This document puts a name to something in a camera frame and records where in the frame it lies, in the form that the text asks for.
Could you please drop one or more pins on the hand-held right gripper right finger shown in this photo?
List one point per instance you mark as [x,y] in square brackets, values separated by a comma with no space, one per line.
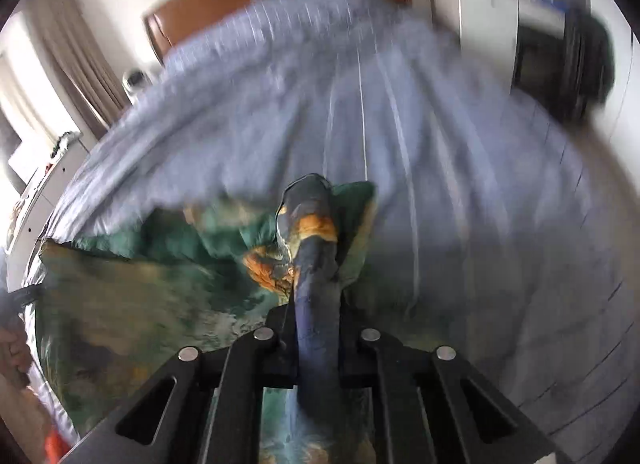
[350,359]

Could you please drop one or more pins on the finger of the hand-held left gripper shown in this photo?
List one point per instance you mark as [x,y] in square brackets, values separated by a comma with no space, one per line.
[22,299]

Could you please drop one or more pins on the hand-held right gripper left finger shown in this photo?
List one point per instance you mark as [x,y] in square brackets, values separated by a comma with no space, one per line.
[280,344]

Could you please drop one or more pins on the green cloud print padded jacket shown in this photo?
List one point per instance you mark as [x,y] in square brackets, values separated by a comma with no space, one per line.
[150,294]

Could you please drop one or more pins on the person's left forearm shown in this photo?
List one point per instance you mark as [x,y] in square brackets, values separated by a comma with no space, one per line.
[25,416]

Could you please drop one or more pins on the person's left hand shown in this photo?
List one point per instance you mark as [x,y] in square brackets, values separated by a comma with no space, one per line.
[15,354]

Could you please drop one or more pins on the white window cabinet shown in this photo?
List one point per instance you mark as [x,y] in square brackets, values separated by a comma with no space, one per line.
[45,194]

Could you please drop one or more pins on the orange garment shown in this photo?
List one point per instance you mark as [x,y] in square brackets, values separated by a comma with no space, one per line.
[52,451]

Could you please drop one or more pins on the bed with blue checked quilt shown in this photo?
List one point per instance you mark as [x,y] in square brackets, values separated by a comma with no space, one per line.
[400,144]

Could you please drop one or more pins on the white table fan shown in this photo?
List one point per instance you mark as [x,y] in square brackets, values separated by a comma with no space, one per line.
[136,81]

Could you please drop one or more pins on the beige curtain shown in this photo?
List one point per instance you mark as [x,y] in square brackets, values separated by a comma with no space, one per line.
[75,54]

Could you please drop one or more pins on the white desk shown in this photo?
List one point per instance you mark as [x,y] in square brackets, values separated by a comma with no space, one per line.
[480,14]

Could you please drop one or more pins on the dark hanging garment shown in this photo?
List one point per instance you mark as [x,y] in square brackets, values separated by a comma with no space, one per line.
[590,59]

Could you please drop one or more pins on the blue items on desk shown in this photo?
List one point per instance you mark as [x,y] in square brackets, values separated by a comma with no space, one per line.
[550,1]

